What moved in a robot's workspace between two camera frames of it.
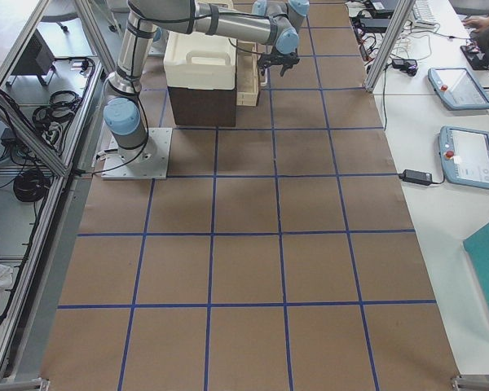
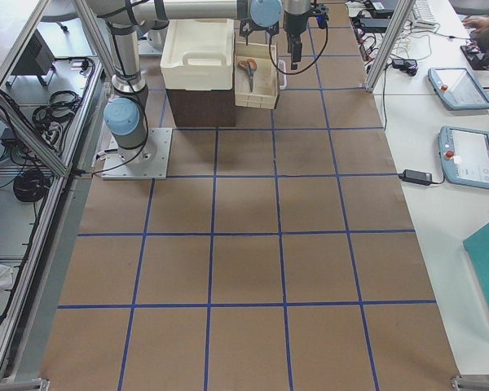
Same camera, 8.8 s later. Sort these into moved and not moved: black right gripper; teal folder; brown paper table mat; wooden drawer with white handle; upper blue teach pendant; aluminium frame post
Moved: wooden drawer with white handle; black right gripper
Not moved: brown paper table mat; aluminium frame post; upper blue teach pendant; teal folder
